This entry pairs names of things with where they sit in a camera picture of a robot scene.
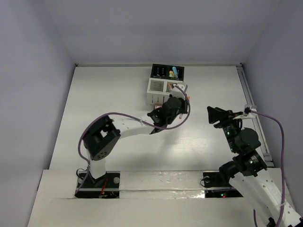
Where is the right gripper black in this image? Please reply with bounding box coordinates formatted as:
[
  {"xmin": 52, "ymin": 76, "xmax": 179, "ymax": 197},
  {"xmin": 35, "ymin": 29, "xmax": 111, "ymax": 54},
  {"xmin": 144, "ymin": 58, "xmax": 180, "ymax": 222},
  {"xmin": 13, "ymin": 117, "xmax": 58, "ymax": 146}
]
[{"xmin": 206, "ymin": 105, "xmax": 243, "ymax": 152}]

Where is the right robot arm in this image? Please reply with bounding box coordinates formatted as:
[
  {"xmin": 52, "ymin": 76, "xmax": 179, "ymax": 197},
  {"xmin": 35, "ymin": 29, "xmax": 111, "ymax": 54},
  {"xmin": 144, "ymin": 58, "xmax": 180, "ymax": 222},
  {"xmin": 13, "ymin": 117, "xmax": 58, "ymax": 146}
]
[{"xmin": 201, "ymin": 105, "xmax": 303, "ymax": 227}]

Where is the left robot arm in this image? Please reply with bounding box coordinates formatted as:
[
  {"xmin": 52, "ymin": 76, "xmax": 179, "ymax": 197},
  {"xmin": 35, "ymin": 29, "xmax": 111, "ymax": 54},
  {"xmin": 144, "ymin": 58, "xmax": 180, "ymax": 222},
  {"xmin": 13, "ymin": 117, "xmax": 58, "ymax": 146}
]
[{"xmin": 78, "ymin": 96, "xmax": 190, "ymax": 187}]

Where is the white organizer container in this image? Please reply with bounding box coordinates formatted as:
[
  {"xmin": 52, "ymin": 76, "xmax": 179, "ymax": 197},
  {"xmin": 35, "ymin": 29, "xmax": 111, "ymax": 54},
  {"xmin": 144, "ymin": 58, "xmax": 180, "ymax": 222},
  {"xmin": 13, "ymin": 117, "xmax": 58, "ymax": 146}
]
[{"xmin": 146, "ymin": 78, "xmax": 183, "ymax": 105}]

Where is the black organizer container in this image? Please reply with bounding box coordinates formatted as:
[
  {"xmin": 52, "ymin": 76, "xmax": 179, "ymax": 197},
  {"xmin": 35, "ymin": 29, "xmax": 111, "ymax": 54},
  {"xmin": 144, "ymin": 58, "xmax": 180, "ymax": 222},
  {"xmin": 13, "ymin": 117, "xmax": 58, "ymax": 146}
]
[{"xmin": 150, "ymin": 64, "xmax": 185, "ymax": 81}]

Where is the foil covered front board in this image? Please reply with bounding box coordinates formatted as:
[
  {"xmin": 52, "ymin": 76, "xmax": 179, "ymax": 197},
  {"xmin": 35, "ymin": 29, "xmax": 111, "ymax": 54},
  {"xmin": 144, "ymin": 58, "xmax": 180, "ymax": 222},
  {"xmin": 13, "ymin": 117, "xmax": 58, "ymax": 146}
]
[{"xmin": 119, "ymin": 171, "xmax": 205, "ymax": 199}]

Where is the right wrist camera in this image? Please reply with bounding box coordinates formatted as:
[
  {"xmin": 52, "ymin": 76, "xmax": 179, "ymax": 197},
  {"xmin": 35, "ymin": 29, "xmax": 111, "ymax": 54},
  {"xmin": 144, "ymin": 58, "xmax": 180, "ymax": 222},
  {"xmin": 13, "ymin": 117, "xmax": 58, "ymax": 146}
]
[{"xmin": 243, "ymin": 104, "xmax": 257, "ymax": 119}]

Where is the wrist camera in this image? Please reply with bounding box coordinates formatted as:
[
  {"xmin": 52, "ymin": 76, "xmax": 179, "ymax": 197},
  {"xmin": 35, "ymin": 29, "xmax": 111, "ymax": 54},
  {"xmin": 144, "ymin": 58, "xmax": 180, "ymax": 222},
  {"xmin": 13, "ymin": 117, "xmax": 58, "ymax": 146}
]
[
  {"xmin": 170, "ymin": 83, "xmax": 188, "ymax": 99},
  {"xmin": 243, "ymin": 104, "xmax": 257, "ymax": 119}
]

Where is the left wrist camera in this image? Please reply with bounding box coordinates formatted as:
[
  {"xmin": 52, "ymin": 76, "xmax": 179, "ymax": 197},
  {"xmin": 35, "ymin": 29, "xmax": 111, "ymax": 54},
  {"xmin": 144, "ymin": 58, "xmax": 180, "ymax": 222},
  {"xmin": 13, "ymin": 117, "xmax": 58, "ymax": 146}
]
[{"xmin": 170, "ymin": 83, "xmax": 188, "ymax": 99}]

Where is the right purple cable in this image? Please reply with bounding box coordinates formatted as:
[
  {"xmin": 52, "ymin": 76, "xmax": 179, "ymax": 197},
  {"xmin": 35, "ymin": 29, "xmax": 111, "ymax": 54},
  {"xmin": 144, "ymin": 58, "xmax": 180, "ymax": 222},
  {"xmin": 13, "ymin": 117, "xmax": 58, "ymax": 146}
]
[{"xmin": 245, "ymin": 107, "xmax": 286, "ymax": 227}]

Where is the purple cable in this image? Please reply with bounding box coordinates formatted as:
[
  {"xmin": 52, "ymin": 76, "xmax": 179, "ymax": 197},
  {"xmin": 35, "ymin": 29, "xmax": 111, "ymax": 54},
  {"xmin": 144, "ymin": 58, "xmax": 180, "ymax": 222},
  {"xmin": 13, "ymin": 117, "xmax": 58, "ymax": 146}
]
[
  {"xmin": 75, "ymin": 84, "xmax": 191, "ymax": 187},
  {"xmin": 245, "ymin": 107, "xmax": 286, "ymax": 227}
]

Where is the right aluminium rail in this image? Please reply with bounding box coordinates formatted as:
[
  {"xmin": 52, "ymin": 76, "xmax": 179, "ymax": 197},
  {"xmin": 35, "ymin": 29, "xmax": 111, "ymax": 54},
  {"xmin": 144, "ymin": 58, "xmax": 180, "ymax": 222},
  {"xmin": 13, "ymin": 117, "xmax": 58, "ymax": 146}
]
[{"xmin": 236, "ymin": 66, "xmax": 275, "ymax": 168}]

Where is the back wall rail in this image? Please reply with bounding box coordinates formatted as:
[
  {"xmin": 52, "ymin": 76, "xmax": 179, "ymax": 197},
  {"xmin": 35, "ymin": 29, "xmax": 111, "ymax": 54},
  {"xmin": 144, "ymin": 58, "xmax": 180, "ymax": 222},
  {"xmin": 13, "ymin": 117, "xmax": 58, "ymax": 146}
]
[{"xmin": 75, "ymin": 62, "xmax": 243, "ymax": 68}]

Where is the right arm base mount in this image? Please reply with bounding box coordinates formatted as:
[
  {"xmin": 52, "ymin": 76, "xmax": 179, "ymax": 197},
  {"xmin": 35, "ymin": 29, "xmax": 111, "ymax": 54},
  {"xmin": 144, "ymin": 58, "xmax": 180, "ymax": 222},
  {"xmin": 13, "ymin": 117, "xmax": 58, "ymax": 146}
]
[{"xmin": 199, "ymin": 170, "xmax": 242, "ymax": 199}]

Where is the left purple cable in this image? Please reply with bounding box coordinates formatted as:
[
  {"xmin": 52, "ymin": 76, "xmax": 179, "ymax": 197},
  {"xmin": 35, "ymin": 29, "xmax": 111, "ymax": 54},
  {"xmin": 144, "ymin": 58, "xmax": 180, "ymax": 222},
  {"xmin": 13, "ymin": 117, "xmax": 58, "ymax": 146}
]
[{"xmin": 75, "ymin": 84, "xmax": 191, "ymax": 187}]

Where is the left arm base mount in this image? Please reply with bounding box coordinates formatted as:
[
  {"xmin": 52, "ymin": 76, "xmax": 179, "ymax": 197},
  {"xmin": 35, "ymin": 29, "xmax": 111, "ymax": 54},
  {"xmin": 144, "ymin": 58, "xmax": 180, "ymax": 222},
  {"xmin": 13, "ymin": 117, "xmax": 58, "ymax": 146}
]
[{"xmin": 75, "ymin": 169, "xmax": 120, "ymax": 199}]

